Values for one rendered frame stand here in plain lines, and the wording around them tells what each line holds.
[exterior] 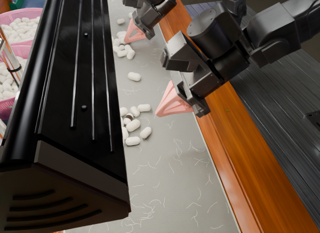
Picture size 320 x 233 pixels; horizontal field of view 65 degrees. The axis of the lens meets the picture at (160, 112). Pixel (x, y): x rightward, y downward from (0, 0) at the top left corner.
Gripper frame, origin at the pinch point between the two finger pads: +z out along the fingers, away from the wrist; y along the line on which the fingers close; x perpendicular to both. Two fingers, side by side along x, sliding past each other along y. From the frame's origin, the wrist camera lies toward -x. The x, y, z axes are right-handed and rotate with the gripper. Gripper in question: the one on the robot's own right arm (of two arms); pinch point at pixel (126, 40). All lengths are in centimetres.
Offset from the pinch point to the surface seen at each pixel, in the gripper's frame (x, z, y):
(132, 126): -1.5, 1.2, 37.9
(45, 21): -31, -19, 58
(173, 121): 6.6, -5.0, 36.5
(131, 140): -1.8, 1.8, 41.9
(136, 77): 0.8, -0.8, 20.2
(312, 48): 166, -70, -89
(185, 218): 4, -3, 60
